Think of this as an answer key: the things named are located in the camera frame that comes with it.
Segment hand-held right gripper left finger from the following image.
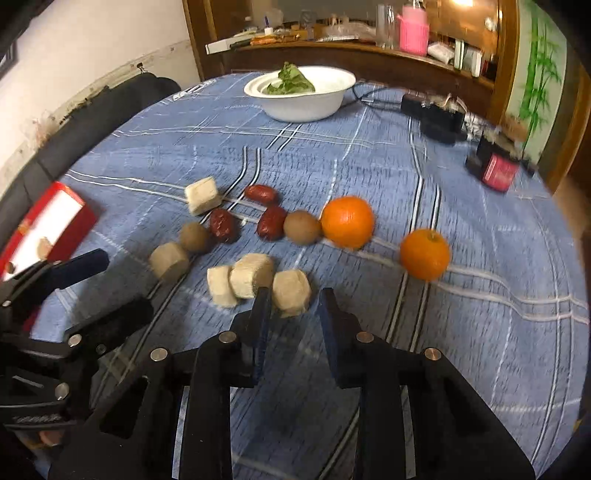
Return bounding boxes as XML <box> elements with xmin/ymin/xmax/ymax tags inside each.
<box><xmin>48</xmin><ymin>286</ymin><xmax>274</xmax><ymax>480</ymax></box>

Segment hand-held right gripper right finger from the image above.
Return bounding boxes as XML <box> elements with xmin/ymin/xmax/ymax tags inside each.
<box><xmin>316</xmin><ymin>287</ymin><xmax>536</xmax><ymax>480</ymax></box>

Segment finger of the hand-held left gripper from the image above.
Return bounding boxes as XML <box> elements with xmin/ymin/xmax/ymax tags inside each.
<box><xmin>0</xmin><ymin>248</ymin><xmax>110</xmax><ymax>325</ymax></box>
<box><xmin>64</xmin><ymin>298</ymin><xmax>155</xmax><ymax>361</ymax></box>

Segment beige sugarcane piece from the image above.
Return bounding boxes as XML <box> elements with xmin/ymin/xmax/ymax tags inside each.
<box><xmin>185</xmin><ymin>176</ymin><xmax>219</xmax><ymax>216</ymax></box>
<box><xmin>271</xmin><ymin>270</ymin><xmax>311</xmax><ymax>318</ymax></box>
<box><xmin>148</xmin><ymin>242</ymin><xmax>191</xmax><ymax>283</ymax></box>
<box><xmin>207</xmin><ymin>265</ymin><xmax>241</xmax><ymax>309</ymax></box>

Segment beige round pastry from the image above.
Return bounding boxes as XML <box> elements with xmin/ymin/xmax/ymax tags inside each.
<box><xmin>230</xmin><ymin>253</ymin><xmax>275</xmax><ymax>300</ymax></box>

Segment red and white box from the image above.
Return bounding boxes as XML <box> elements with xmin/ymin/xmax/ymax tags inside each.
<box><xmin>0</xmin><ymin>181</ymin><xmax>99</xmax><ymax>333</ymax></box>

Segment brown kiwi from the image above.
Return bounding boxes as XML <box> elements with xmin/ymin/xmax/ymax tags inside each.
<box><xmin>179</xmin><ymin>222</ymin><xmax>214</xmax><ymax>254</ymax></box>
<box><xmin>283</xmin><ymin>210</ymin><xmax>322</xmax><ymax>245</ymax></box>

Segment orange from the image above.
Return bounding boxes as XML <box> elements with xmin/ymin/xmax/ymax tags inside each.
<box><xmin>400</xmin><ymin>228</ymin><xmax>451</xmax><ymax>281</ymax></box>
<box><xmin>321</xmin><ymin>196</ymin><xmax>375</xmax><ymax>250</ymax></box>

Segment red date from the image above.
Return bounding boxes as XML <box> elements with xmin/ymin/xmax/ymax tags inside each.
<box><xmin>257</xmin><ymin>204</ymin><xmax>288</xmax><ymax>241</ymax></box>
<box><xmin>210</xmin><ymin>208</ymin><xmax>240</xmax><ymax>244</ymax></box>
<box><xmin>243</xmin><ymin>184</ymin><xmax>280</xmax><ymax>205</ymax></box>

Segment black sofa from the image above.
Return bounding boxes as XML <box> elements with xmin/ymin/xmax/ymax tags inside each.
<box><xmin>0</xmin><ymin>73</ymin><xmax>182</xmax><ymax>232</ymax></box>

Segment blue plaid tablecloth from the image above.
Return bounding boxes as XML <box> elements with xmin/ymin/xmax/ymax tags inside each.
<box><xmin>28</xmin><ymin>71</ymin><xmax>578</xmax><ymax>480</ymax></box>

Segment white bowl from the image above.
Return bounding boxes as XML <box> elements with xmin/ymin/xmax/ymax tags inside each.
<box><xmin>244</xmin><ymin>66</ymin><xmax>357</xmax><ymax>123</ymax></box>

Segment black box with red label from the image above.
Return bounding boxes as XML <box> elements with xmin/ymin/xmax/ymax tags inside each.
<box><xmin>465</xmin><ymin>134</ymin><xmax>522</xmax><ymax>192</ymax></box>

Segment black power adapter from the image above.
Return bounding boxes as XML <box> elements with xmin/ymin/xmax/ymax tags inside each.
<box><xmin>401</xmin><ymin>93</ymin><xmax>467</xmax><ymax>146</ymax></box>

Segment green leaves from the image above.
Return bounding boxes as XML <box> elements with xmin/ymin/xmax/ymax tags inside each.
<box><xmin>263</xmin><ymin>61</ymin><xmax>317</xmax><ymax>97</ymax></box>

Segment wooden cabinet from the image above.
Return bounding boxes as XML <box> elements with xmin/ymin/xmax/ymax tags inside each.
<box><xmin>182</xmin><ymin>0</ymin><xmax>520</xmax><ymax>125</ymax></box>

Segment white flat box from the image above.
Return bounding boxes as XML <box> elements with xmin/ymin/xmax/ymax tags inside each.
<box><xmin>205</xmin><ymin>38</ymin><xmax>254</xmax><ymax>55</ymax></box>

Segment clear glass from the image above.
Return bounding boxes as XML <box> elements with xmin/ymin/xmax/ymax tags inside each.
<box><xmin>376</xmin><ymin>4</ymin><xmax>399</xmax><ymax>49</ymax></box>

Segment pink cup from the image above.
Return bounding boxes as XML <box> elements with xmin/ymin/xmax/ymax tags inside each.
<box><xmin>398</xmin><ymin>6</ymin><xmax>430</xmax><ymax>57</ymax></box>

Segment bamboo picture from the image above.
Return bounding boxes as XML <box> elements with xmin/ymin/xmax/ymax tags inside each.
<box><xmin>503</xmin><ymin>0</ymin><xmax>568</xmax><ymax>162</ymax></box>

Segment black cable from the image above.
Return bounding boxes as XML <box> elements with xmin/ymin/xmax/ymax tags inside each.
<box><xmin>339</xmin><ymin>84</ymin><xmax>407</xmax><ymax>110</ymax></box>

